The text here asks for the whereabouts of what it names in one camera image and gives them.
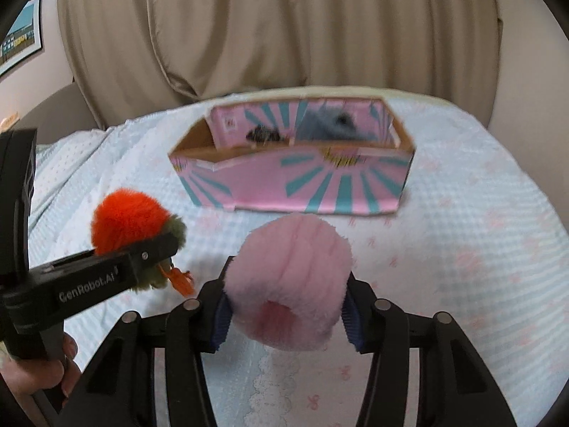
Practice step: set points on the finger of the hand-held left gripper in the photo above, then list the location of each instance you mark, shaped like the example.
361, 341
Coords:
151, 255

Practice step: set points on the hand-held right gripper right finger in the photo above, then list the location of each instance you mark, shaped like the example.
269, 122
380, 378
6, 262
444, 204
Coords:
353, 324

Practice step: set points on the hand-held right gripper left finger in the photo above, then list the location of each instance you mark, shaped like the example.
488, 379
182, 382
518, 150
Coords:
222, 320

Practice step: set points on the orange and green fluffy pompom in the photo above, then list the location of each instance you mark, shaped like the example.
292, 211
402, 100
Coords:
124, 218

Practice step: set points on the pink fluffy scrunchie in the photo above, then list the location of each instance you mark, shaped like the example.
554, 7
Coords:
289, 271

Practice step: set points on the pink striped cardboard box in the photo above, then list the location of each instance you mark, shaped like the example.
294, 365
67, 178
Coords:
289, 182

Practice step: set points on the black patterned scrunchie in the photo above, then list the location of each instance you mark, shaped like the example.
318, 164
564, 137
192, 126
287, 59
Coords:
262, 134

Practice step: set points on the person's left hand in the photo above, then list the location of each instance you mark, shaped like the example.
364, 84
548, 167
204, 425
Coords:
44, 376

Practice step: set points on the light blue checked blanket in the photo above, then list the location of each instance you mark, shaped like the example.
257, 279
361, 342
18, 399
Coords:
462, 240

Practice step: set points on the grey armchair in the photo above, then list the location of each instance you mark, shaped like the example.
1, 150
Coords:
58, 115

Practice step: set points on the light wooden object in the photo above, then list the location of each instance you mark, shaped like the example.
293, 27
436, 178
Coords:
8, 121

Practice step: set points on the beige curtain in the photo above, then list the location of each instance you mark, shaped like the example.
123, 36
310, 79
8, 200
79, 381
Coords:
106, 53
333, 26

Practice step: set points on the framed wall picture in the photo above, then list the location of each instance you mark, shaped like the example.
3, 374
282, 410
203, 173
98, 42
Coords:
20, 35

